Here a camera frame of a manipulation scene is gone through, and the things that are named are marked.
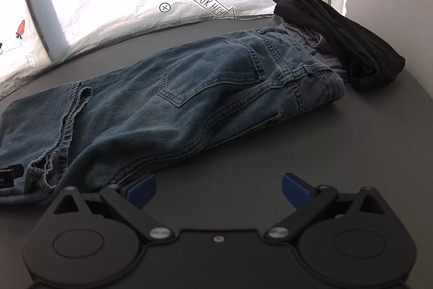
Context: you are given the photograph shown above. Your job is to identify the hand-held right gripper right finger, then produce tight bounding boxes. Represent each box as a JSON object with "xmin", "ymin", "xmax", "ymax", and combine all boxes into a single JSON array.
[{"xmin": 265, "ymin": 173, "xmax": 379, "ymax": 241}]

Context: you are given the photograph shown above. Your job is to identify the black folded garment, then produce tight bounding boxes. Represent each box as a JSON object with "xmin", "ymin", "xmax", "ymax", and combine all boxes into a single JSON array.
[{"xmin": 272, "ymin": 0, "xmax": 406, "ymax": 92}]

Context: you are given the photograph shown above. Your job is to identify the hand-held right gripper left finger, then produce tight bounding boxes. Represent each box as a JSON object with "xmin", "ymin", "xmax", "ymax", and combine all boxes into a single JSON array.
[{"xmin": 51, "ymin": 174, "xmax": 175, "ymax": 241}]

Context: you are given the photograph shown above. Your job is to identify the grey folded pants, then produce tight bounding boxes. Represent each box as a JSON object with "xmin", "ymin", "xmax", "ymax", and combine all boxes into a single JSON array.
[{"xmin": 269, "ymin": 15, "xmax": 350, "ymax": 84}]

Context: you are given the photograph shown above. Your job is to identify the blue denim jeans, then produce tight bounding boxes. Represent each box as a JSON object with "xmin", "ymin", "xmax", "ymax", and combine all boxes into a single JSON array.
[{"xmin": 0, "ymin": 28, "xmax": 346, "ymax": 206}]

